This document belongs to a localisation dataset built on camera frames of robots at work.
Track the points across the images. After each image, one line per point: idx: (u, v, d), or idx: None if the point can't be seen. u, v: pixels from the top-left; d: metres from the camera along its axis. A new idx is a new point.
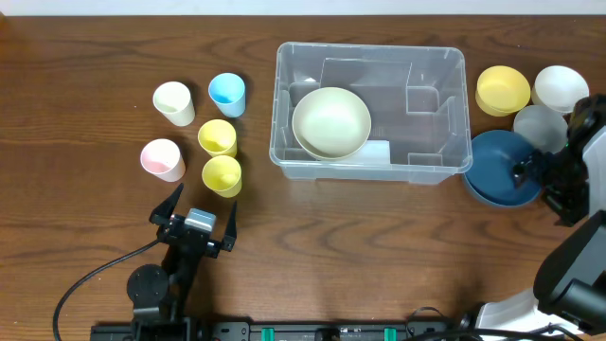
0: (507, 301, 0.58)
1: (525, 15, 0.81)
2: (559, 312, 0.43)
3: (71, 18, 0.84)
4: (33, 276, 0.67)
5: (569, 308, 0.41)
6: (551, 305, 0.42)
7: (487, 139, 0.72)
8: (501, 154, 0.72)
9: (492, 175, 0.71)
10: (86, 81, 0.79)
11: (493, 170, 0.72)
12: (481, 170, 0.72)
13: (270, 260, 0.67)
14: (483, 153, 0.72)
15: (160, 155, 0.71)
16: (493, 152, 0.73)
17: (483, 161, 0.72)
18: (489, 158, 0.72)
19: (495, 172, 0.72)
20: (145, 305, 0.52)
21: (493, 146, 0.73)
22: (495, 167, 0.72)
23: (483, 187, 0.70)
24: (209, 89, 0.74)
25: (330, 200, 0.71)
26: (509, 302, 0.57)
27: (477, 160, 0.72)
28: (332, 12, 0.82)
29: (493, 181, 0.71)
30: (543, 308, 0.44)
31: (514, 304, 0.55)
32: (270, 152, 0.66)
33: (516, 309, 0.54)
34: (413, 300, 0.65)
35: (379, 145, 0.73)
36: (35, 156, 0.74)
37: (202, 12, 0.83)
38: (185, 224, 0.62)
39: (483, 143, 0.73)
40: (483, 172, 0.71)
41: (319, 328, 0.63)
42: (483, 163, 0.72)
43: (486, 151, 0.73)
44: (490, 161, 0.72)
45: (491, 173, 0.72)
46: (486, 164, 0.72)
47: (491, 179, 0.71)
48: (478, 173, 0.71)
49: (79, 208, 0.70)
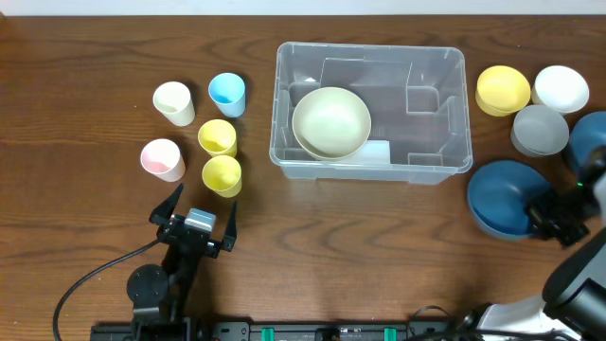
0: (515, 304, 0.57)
1: (525, 15, 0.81)
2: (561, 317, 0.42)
3: (71, 18, 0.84)
4: (33, 276, 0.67)
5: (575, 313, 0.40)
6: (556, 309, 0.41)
7: (500, 170, 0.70)
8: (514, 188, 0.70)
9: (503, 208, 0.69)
10: (86, 81, 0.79)
11: (505, 203, 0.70)
12: (491, 200, 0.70)
13: (270, 260, 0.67)
14: (493, 185, 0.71)
15: (160, 155, 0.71)
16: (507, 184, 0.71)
17: (499, 191, 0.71)
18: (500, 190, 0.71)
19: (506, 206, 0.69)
20: (144, 305, 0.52)
21: (506, 174, 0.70)
22: (507, 200, 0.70)
23: (494, 217, 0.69)
24: (209, 89, 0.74)
25: (330, 201, 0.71)
26: (518, 305, 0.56)
27: (487, 191, 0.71)
28: (332, 12, 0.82)
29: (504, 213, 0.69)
30: (548, 313, 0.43)
31: (522, 307, 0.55)
32: (270, 152, 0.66)
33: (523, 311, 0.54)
34: (414, 300, 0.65)
35: (379, 145, 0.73)
36: (35, 156, 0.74)
37: (202, 12, 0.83)
38: (185, 224, 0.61)
39: (495, 174, 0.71)
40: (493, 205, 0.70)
41: (319, 328, 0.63)
42: (493, 194, 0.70)
43: (499, 180, 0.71)
44: (501, 193, 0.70)
45: (507, 202, 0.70)
46: (496, 196, 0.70)
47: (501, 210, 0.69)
48: (489, 204, 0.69)
49: (78, 208, 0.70)
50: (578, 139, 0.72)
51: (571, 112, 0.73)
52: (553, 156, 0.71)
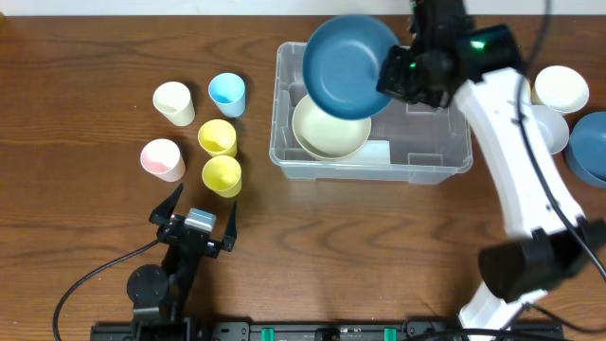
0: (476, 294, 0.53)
1: (525, 15, 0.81)
2: (486, 272, 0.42)
3: (71, 18, 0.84)
4: (33, 276, 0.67)
5: (526, 287, 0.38)
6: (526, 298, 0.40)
7: (588, 131, 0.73)
8: (354, 47, 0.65)
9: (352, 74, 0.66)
10: (86, 80, 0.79)
11: (593, 162, 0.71)
12: (329, 79, 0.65)
13: (270, 259, 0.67)
14: (329, 49, 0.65)
15: (160, 155, 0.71)
16: (348, 42, 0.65)
17: (587, 142, 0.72)
18: (342, 56, 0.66)
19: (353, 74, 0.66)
20: (145, 306, 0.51)
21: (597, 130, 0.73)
22: (593, 154, 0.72)
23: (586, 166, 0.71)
24: (209, 89, 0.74)
25: (330, 200, 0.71)
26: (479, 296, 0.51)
27: (578, 146, 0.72)
28: (332, 13, 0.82)
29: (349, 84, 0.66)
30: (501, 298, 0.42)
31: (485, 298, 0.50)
32: (270, 152, 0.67)
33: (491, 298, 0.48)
34: (413, 300, 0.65)
35: (379, 145, 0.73)
36: (34, 156, 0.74)
37: (202, 12, 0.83)
38: (185, 224, 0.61)
39: (583, 134, 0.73)
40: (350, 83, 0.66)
41: (319, 328, 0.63)
42: (342, 62, 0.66)
43: (588, 133, 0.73)
44: (588, 152, 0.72)
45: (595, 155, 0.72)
46: (585, 154, 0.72)
47: (343, 83, 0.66)
48: (581, 160, 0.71)
49: (79, 208, 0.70)
50: (576, 139, 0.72)
51: (571, 113, 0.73)
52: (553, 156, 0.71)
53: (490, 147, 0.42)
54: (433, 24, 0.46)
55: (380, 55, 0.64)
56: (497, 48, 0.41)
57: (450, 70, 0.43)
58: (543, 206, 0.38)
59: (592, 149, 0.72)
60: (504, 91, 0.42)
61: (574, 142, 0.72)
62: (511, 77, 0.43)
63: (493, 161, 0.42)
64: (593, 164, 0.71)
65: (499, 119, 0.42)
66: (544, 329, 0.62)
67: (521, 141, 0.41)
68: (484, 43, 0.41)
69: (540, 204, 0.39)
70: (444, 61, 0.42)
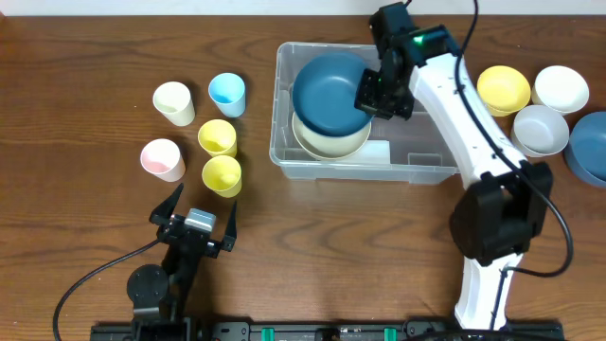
0: (464, 279, 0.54)
1: (525, 15, 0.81)
2: (458, 236, 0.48)
3: (71, 18, 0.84)
4: (33, 276, 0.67)
5: (490, 236, 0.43)
6: (498, 253, 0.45)
7: (588, 131, 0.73)
8: (332, 80, 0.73)
9: (338, 98, 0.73)
10: (86, 80, 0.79)
11: (592, 162, 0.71)
12: (316, 106, 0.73)
13: (270, 259, 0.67)
14: (313, 85, 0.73)
15: (160, 155, 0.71)
16: (323, 79, 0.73)
17: (586, 142, 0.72)
18: (328, 87, 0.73)
19: (340, 99, 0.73)
20: (145, 305, 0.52)
21: (597, 130, 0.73)
22: (593, 154, 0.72)
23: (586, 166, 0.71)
24: (209, 89, 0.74)
25: (330, 200, 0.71)
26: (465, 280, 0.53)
27: (577, 146, 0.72)
28: (332, 12, 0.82)
29: (336, 109, 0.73)
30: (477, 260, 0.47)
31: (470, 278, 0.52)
32: (270, 152, 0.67)
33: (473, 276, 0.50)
34: (413, 300, 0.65)
35: (379, 145, 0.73)
36: (35, 156, 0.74)
37: (202, 12, 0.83)
38: (185, 224, 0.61)
39: (583, 134, 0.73)
40: (339, 113, 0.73)
41: (319, 328, 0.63)
42: (327, 98, 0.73)
43: (588, 133, 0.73)
44: (588, 152, 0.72)
45: (595, 155, 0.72)
46: (585, 154, 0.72)
47: (329, 109, 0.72)
48: (581, 160, 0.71)
49: (79, 208, 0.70)
50: (575, 139, 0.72)
51: (570, 113, 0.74)
52: (553, 156, 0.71)
53: (440, 118, 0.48)
54: (385, 33, 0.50)
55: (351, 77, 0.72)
56: (436, 43, 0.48)
57: (401, 65, 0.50)
58: (490, 155, 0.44)
59: (594, 149, 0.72)
60: (443, 70, 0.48)
61: (573, 142, 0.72)
62: (448, 60, 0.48)
63: (445, 131, 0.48)
64: (594, 164, 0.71)
65: (444, 98, 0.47)
66: (544, 329, 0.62)
67: (464, 110, 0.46)
68: (422, 37, 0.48)
69: (485, 155, 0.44)
70: (394, 56, 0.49)
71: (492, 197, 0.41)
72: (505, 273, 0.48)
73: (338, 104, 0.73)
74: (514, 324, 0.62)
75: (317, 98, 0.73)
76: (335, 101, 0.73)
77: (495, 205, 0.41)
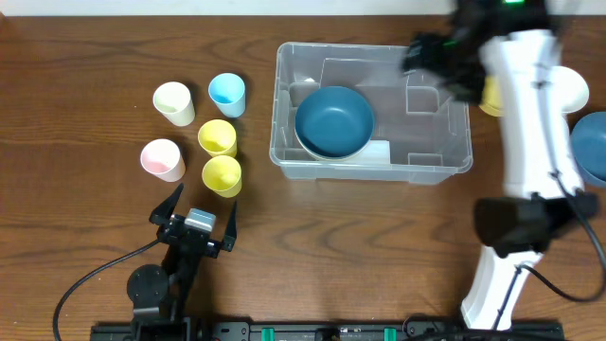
0: (476, 278, 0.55)
1: None
2: (480, 223, 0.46)
3: (71, 18, 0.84)
4: (33, 276, 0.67)
5: (515, 241, 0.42)
6: (511, 248, 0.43)
7: (588, 132, 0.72)
8: (329, 113, 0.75)
9: (341, 122, 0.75)
10: (86, 81, 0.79)
11: (594, 162, 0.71)
12: (323, 135, 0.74)
13: (270, 259, 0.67)
14: (312, 120, 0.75)
15: (161, 155, 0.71)
16: (320, 114, 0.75)
17: (588, 143, 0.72)
18: (325, 119, 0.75)
19: (340, 125, 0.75)
20: (144, 304, 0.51)
21: (598, 131, 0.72)
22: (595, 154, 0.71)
23: (588, 167, 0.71)
24: (209, 89, 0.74)
25: (330, 201, 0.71)
26: (477, 278, 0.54)
27: (579, 148, 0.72)
28: (332, 13, 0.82)
29: (344, 130, 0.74)
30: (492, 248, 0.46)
31: (483, 273, 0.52)
32: (270, 152, 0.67)
33: (488, 270, 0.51)
34: (414, 299, 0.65)
35: (380, 145, 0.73)
36: (35, 156, 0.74)
37: (202, 13, 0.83)
38: (185, 224, 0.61)
39: (584, 135, 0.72)
40: (343, 136, 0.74)
41: (319, 328, 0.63)
42: (328, 129, 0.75)
43: (589, 134, 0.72)
44: (590, 152, 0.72)
45: (596, 155, 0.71)
46: (587, 155, 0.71)
47: (337, 134, 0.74)
48: (582, 160, 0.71)
49: (78, 208, 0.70)
50: (576, 139, 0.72)
51: (570, 113, 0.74)
52: None
53: (507, 108, 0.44)
54: None
55: (346, 102, 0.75)
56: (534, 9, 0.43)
57: (484, 18, 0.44)
58: (546, 171, 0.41)
59: (595, 149, 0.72)
60: (531, 52, 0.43)
61: (574, 142, 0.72)
62: (541, 37, 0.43)
63: (507, 124, 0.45)
64: (595, 165, 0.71)
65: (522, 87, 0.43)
66: (544, 328, 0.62)
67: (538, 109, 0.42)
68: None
69: (543, 170, 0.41)
70: (475, 9, 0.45)
71: (530, 215, 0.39)
72: (520, 269, 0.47)
73: (339, 131, 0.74)
74: (514, 324, 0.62)
75: (319, 129, 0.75)
76: (337, 128, 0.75)
77: (531, 222, 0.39)
